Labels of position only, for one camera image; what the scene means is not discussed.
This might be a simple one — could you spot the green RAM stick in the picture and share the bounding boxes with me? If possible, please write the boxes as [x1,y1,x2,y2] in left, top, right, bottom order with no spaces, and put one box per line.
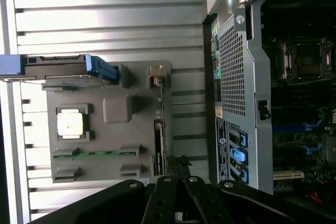
[53,150,139,160]

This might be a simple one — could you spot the blue card retention clip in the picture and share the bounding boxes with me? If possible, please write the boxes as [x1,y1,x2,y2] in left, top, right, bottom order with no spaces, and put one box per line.
[229,147,249,164]

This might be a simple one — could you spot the CPU socket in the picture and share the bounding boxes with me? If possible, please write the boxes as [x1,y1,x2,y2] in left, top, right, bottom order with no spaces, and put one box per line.
[277,38,332,81]

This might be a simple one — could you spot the silver CPU chip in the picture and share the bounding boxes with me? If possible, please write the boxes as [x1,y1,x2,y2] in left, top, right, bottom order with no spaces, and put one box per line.
[56,112,85,139]

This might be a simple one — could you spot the black and grey PC case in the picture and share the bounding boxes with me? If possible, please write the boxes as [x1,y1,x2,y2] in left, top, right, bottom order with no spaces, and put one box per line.
[202,0,336,209]

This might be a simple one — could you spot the grey plastic parts rack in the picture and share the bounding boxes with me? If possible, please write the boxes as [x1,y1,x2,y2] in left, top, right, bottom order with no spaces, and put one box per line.
[41,60,174,184]

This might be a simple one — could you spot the hard disk with blue caddy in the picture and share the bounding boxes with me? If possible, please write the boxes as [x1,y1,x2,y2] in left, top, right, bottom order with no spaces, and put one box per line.
[0,54,119,89]

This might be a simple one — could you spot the green motherboard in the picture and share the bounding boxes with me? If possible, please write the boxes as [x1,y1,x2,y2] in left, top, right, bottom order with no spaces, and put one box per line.
[270,35,336,196]

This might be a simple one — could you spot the white expansion slot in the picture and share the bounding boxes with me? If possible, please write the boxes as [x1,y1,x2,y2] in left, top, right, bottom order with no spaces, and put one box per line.
[272,170,305,181]

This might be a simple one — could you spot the long blue expansion slot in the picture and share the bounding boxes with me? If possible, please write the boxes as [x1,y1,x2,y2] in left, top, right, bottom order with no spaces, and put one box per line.
[272,119,324,133]

